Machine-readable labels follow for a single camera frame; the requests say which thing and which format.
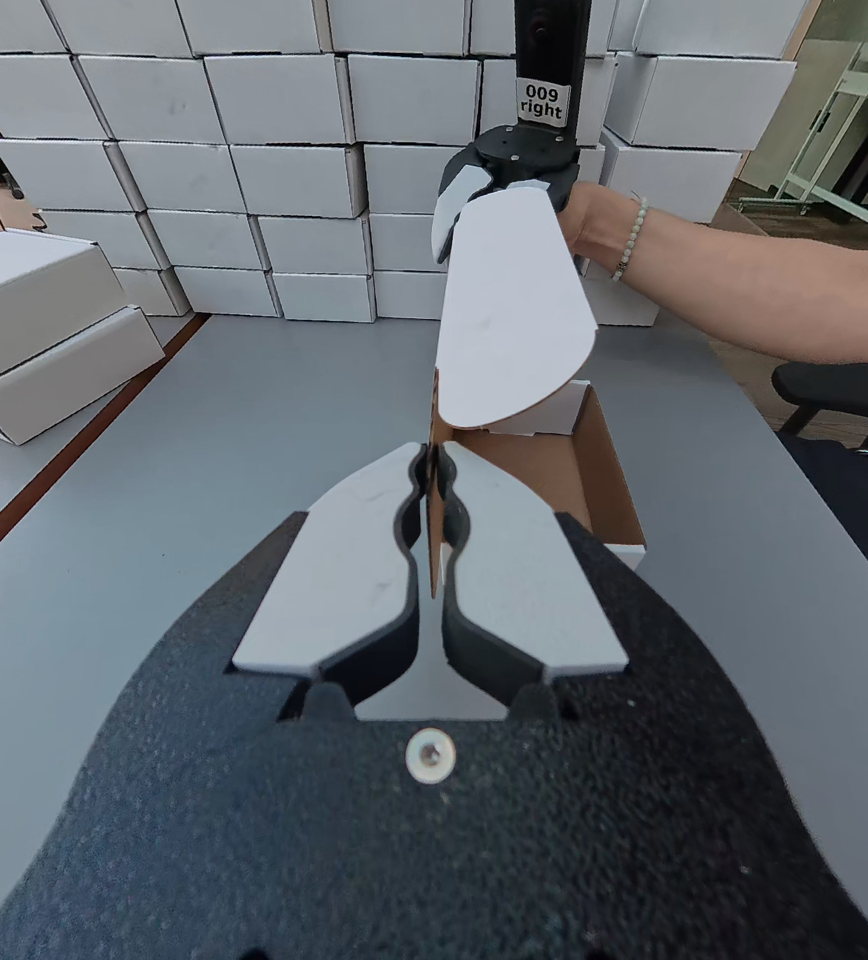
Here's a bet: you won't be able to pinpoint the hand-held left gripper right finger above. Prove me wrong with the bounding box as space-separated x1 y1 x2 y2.
437 441 631 711

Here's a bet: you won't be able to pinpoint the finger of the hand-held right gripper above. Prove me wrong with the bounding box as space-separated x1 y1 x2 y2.
432 146 496 265

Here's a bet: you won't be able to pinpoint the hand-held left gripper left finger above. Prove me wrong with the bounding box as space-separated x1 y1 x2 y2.
231 441 431 705

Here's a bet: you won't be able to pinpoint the white box with brown inside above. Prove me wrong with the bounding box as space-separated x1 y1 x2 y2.
422 183 648 601

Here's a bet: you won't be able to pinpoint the person's right forearm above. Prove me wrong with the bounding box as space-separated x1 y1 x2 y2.
617 202 868 369

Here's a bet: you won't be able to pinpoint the person's right hand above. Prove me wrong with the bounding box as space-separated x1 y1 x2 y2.
560 182 639 280

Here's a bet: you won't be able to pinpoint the stack of white cardboard boxes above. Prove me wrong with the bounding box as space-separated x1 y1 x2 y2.
0 0 798 327

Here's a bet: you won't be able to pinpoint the white metal rack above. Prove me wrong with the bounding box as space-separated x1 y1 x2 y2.
775 37 868 237

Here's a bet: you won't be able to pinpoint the person's dark trousers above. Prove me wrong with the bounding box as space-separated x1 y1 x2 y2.
775 431 868 624

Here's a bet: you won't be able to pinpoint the black chair armrest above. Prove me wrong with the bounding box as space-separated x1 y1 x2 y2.
771 362 868 455

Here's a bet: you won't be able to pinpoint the pale beaded bracelet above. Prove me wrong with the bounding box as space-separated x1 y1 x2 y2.
611 193 650 283

